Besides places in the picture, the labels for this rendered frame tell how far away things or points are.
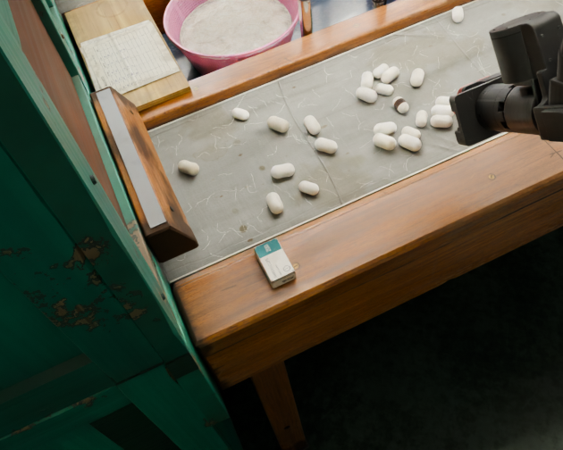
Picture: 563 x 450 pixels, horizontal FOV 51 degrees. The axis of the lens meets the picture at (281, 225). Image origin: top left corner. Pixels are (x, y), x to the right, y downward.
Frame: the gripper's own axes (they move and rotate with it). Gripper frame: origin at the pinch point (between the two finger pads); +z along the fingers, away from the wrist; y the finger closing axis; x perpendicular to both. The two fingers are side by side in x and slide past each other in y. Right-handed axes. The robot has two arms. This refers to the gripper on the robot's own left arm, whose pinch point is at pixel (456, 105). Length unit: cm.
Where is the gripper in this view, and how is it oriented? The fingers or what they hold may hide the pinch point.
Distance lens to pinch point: 85.4
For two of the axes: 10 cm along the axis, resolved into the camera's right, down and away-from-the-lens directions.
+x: 3.4, 9.0, 2.9
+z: -2.5, -2.1, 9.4
